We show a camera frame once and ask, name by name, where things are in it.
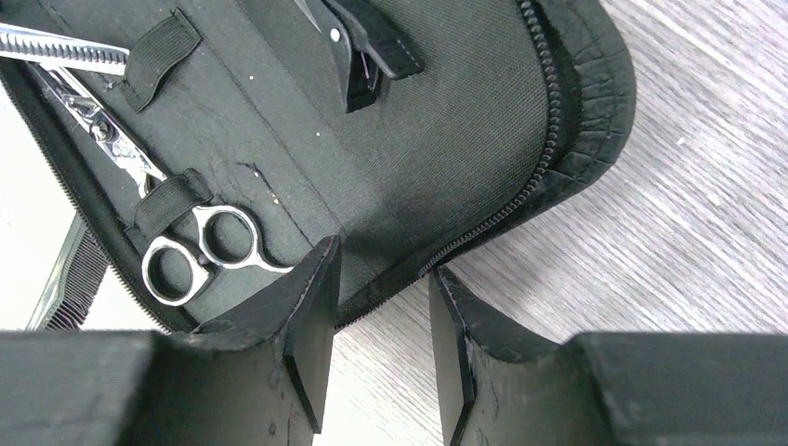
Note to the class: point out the black comb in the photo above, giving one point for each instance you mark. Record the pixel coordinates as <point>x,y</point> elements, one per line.
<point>72,284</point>

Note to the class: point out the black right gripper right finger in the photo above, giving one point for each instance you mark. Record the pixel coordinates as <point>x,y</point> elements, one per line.
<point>500,383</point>

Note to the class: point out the black tool pouch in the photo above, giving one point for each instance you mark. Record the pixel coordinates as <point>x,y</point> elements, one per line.
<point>521,105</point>

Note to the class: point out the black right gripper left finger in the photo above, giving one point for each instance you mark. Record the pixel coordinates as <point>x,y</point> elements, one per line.
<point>254,375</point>

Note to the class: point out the silver hair scissors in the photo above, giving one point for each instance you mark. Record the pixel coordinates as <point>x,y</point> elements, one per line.
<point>60,50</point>

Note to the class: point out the silver thinning scissors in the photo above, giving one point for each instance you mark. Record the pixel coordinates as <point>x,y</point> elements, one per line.
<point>174,212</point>

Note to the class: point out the black hair clip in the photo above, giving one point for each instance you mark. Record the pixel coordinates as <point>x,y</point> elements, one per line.
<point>364,46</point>

